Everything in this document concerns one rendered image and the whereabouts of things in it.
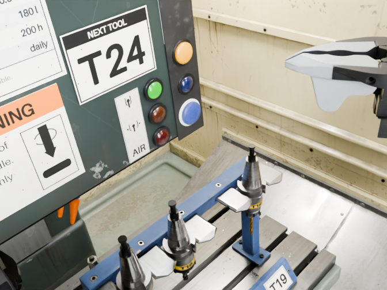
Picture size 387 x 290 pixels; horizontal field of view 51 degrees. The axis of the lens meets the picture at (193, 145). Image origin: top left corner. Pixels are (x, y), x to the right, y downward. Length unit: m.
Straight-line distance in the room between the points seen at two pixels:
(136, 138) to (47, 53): 0.15
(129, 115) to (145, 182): 1.52
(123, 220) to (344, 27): 1.16
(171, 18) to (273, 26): 0.86
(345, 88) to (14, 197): 0.34
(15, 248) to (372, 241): 1.06
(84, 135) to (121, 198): 1.48
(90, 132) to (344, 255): 1.07
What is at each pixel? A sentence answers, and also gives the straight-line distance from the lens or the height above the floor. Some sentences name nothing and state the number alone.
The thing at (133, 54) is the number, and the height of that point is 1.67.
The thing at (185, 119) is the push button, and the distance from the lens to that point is 0.51.
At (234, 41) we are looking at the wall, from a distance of 1.45.
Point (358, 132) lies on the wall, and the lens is 1.30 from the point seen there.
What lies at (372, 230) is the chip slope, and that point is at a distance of 1.41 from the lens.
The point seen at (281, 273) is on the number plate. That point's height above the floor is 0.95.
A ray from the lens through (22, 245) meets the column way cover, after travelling 1.33.
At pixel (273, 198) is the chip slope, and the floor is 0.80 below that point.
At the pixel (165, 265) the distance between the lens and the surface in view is 0.79.
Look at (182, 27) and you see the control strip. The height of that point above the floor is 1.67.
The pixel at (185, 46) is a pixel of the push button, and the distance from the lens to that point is 0.47.
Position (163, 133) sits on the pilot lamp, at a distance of 0.49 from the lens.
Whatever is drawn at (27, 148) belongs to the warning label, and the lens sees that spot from 0.41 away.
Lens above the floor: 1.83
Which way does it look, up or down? 35 degrees down
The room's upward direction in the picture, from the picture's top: 7 degrees counter-clockwise
